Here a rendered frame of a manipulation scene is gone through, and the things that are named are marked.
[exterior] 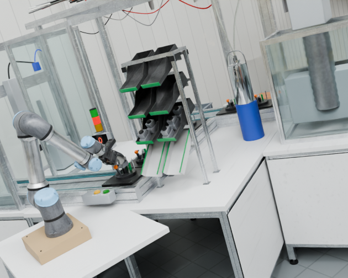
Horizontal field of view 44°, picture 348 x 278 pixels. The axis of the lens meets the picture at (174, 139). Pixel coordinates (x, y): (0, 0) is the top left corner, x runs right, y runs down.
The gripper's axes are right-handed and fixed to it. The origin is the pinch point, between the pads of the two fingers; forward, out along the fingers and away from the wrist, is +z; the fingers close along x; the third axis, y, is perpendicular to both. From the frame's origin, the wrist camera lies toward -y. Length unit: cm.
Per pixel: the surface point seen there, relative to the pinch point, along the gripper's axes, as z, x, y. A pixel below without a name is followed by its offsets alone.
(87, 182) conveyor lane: 15.7, -40.2, 8.1
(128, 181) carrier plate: -0.1, 8.0, 15.6
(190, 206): -3, 54, 33
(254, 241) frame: 40, 75, 44
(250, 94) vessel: 48, 66, -60
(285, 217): 82, 81, 19
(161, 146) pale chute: -1.2, 29.7, -5.0
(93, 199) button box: -8.3, -10.3, 28.4
